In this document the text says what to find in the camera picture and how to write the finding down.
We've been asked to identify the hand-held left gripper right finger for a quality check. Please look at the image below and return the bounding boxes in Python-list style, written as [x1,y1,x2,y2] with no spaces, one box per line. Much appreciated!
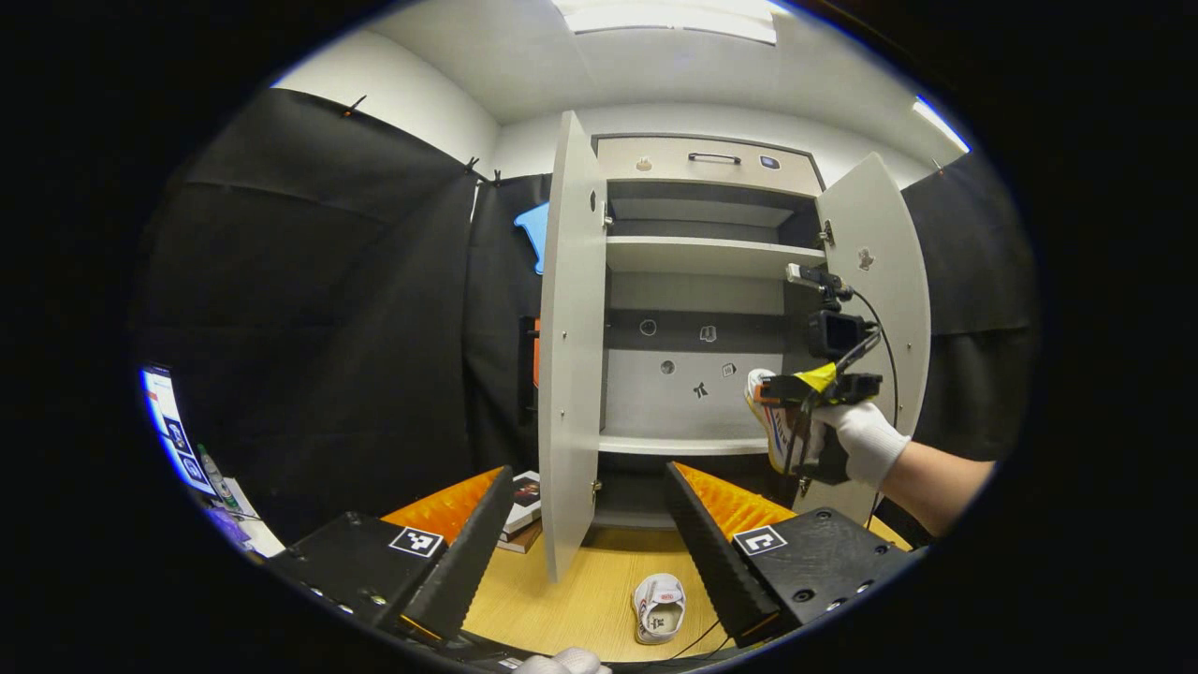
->
[665,461,923,649]

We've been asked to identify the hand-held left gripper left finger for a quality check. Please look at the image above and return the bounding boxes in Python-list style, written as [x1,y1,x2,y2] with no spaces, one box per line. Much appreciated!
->
[267,465,518,642]

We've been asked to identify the white shoe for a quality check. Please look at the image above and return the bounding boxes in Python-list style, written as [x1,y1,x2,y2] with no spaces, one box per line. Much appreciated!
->
[744,368,815,476]
[633,573,687,645]

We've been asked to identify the white shoe cabinet door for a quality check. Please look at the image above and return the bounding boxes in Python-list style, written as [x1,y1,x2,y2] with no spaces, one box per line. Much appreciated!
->
[791,153,932,525]
[519,110,609,584]

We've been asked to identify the grey white shoe cabinet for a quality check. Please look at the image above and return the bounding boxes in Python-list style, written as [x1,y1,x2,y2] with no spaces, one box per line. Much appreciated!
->
[590,134,829,530]

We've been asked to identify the white papers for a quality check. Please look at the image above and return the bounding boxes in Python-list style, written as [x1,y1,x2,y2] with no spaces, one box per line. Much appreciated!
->
[211,477,286,560]

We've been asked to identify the green capped bottle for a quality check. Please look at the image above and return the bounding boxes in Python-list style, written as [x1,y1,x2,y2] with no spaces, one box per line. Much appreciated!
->
[197,445,240,511]

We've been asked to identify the black backdrop cloth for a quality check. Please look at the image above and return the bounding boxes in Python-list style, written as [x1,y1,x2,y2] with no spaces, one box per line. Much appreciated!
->
[136,89,1040,544]

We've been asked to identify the computer monitor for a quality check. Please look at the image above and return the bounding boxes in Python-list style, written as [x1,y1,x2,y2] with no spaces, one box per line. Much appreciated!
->
[140,365,218,497]

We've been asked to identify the large ceiling light panel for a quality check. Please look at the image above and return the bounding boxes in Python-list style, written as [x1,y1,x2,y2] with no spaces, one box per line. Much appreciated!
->
[552,0,778,46]

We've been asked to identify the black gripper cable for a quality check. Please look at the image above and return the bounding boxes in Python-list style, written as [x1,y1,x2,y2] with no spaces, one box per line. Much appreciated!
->
[847,288,901,432]

